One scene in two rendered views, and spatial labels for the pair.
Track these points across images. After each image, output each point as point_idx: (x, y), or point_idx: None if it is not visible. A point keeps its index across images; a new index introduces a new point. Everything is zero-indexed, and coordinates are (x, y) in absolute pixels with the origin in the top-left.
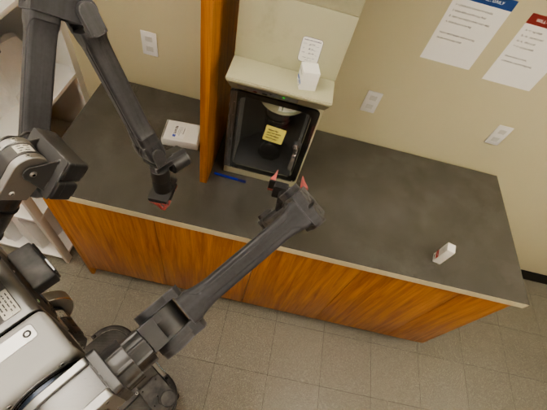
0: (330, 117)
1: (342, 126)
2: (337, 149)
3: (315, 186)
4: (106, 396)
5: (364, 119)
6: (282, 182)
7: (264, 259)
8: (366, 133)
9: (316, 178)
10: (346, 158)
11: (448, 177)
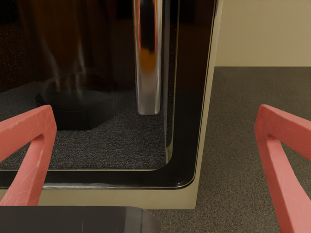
0: (224, 31)
1: (252, 47)
2: (264, 86)
3: (264, 186)
4: None
5: (297, 13)
6: (6, 213)
7: None
8: (306, 47)
9: (253, 160)
10: (296, 98)
11: None
